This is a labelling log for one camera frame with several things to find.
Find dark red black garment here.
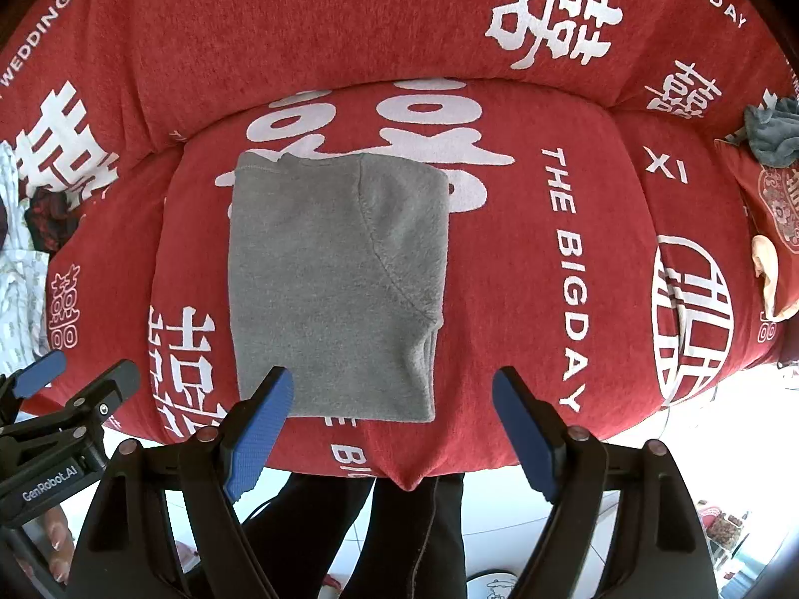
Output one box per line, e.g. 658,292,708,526
24,188,78,256

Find white slipper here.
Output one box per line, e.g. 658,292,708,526
466,571,517,599

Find black trouser legs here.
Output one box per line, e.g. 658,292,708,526
242,473,467,599

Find white patterned garment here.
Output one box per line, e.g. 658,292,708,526
0,141,50,374

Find grey knit sweater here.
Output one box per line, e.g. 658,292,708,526
228,152,449,423

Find grey-blue cloth on sofa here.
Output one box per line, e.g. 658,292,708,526
744,97,799,169

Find person's left hand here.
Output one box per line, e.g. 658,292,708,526
23,506,74,586

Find red embroidered cushion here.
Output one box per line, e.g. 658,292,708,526
712,138,799,326

